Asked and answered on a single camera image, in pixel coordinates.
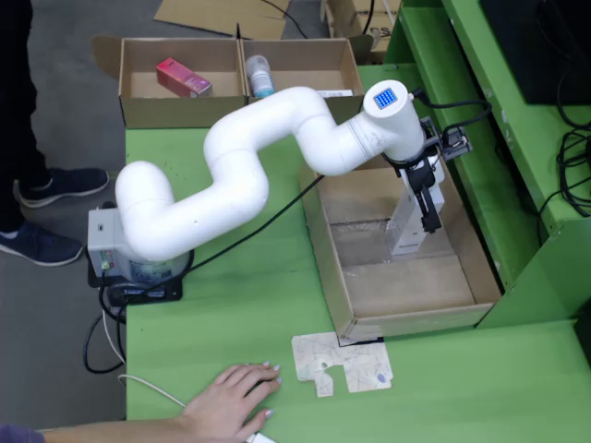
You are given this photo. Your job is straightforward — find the short black wrist cable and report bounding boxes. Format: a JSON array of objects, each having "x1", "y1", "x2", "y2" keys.
[{"x1": 408, "y1": 87, "x2": 493, "y2": 135}]

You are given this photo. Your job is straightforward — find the pink red product box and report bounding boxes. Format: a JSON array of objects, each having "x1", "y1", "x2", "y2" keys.
[{"x1": 155, "y1": 57, "x2": 213, "y2": 99}]

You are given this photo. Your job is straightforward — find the grey purple sleeve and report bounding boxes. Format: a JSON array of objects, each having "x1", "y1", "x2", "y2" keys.
[{"x1": 0, "y1": 424, "x2": 45, "y2": 443}]

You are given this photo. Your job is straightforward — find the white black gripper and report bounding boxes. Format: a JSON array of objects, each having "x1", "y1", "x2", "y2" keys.
[{"x1": 390, "y1": 154, "x2": 443, "y2": 234}]

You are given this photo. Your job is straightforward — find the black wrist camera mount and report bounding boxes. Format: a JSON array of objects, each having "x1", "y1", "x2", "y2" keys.
[{"x1": 417, "y1": 117, "x2": 475, "y2": 162}]

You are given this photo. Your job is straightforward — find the dark blue sneaker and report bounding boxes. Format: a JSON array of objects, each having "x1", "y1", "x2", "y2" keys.
[
  {"x1": 18, "y1": 168, "x2": 111, "y2": 209},
  {"x1": 0, "y1": 221, "x2": 85, "y2": 268}
]

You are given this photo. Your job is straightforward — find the black coiled cables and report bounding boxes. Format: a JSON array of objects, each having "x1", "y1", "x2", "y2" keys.
[{"x1": 537, "y1": 128, "x2": 591, "y2": 232}]

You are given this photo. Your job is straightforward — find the person's left hand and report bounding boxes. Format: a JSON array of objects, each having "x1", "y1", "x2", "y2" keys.
[{"x1": 177, "y1": 362, "x2": 283, "y2": 442}]

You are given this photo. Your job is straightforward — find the large printed cardboard box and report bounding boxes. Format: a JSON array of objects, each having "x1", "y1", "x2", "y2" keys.
[{"x1": 322, "y1": 0, "x2": 403, "y2": 65}]

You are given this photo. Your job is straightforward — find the scribbled white paper piece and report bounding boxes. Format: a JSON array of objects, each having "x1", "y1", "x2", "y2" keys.
[{"x1": 290, "y1": 330, "x2": 394, "y2": 399}]

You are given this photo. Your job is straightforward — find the divided cardboard box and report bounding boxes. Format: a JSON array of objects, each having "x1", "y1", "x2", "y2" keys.
[{"x1": 90, "y1": 34, "x2": 374, "y2": 129}]

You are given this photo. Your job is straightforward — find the thick black floor cable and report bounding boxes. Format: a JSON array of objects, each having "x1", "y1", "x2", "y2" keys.
[{"x1": 82, "y1": 283, "x2": 128, "y2": 375}]

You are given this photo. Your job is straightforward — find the thin black floor cable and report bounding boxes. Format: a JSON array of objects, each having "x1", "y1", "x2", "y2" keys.
[{"x1": 270, "y1": 0, "x2": 311, "y2": 39}]

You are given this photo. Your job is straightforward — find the person's black trousers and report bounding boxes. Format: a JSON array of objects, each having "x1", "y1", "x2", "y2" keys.
[{"x1": 0, "y1": 0, "x2": 53, "y2": 234}]

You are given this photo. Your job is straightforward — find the person's left forearm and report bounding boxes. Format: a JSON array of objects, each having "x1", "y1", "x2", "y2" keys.
[{"x1": 36, "y1": 413, "x2": 190, "y2": 443}]

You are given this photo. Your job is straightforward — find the thin white cable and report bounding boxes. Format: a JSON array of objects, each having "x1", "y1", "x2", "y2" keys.
[{"x1": 102, "y1": 308, "x2": 187, "y2": 410}]

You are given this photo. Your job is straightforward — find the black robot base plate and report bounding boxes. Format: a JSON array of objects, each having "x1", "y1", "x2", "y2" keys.
[{"x1": 87, "y1": 262, "x2": 185, "y2": 306}]

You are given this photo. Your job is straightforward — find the white bottle teal label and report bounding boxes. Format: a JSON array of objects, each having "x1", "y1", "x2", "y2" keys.
[{"x1": 244, "y1": 54, "x2": 278, "y2": 99}]

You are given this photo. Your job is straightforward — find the long black arm cable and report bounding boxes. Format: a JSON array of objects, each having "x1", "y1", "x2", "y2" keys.
[{"x1": 120, "y1": 173, "x2": 327, "y2": 304}]

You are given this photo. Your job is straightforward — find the black monitor cable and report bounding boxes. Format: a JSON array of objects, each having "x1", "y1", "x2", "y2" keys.
[{"x1": 555, "y1": 54, "x2": 591, "y2": 131}]

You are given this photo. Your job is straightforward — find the white tall product box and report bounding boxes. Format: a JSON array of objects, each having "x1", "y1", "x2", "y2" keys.
[{"x1": 385, "y1": 182, "x2": 447, "y2": 257}]

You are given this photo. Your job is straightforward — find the shallow cardboard tray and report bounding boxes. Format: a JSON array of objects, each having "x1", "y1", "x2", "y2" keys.
[{"x1": 298, "y1": 156, "x2": 503, "y2": 342}]

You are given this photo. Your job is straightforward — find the green metal shelf rack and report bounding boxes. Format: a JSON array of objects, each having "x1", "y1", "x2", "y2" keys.
[{"x1": 382, "y1": 0, "x2": 591, "y2": 331}]

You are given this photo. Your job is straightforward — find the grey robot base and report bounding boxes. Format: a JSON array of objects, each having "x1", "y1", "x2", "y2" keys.
[{"x1": 87, "y1": 207, "x2": 195, "y2": 283}]

